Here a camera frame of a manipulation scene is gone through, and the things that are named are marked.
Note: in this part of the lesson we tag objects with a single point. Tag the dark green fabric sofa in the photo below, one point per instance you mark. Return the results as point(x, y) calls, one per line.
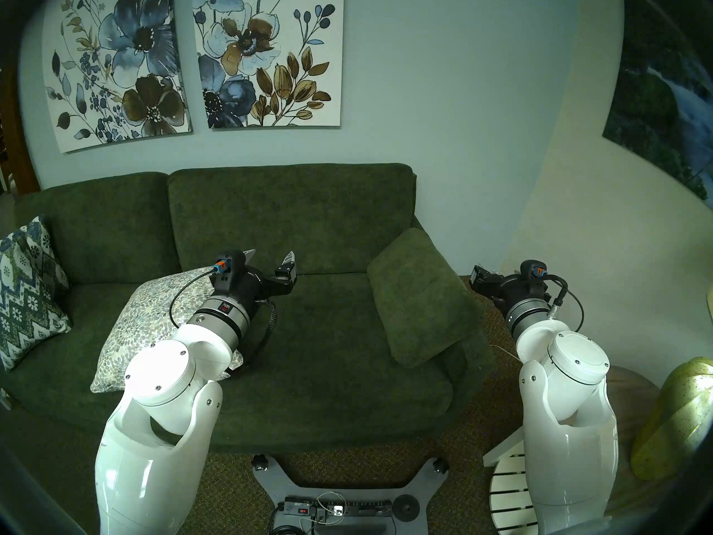
point(312, 222)

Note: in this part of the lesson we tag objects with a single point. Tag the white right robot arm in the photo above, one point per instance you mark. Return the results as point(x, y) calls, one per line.
point(568, 383)

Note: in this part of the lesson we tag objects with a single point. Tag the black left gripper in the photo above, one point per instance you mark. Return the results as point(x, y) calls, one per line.
point(237, 283)

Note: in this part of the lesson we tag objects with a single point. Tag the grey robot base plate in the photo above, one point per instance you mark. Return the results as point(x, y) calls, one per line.
point(278, 486)

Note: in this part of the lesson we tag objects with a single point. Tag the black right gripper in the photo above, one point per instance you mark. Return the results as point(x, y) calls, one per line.
point(515, 291)

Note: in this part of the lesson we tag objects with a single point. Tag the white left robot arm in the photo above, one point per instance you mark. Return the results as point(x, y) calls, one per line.
point(161, 372)

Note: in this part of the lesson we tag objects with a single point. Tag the white slatted stool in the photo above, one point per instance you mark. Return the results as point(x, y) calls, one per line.
point(509, 495)

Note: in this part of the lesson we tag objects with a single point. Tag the waterfall landscape poster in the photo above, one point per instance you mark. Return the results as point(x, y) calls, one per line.
point(657, 93)

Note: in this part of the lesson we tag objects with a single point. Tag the black round base knob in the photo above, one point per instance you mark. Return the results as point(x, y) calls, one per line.
point(406, 508)

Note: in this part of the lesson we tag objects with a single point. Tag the round wooden side table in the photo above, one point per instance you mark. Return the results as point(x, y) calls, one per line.
point(635, 405)

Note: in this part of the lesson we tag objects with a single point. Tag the green sofa armrest cushion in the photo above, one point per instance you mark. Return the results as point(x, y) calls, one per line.
point(423, 294)

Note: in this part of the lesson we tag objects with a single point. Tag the blue flower canvas painting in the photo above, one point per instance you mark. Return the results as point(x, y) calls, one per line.
point(122, 66)

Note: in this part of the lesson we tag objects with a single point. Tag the blue zigzag patterned pillow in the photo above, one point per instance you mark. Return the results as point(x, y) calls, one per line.
point(28, 294)

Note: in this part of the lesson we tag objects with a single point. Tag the black base caster wheel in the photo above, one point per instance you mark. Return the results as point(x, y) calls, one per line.
point(260, 462)
point(440, 465)

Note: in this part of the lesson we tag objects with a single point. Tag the pebble print throw pillow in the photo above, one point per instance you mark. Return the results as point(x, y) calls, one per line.
point(145, 316)

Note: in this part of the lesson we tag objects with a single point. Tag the black power strip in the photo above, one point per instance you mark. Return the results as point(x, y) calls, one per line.
point(362, 509)

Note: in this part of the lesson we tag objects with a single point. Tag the brown leaf flower canvas painting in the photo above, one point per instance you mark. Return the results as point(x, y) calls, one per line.
point(267, 54)

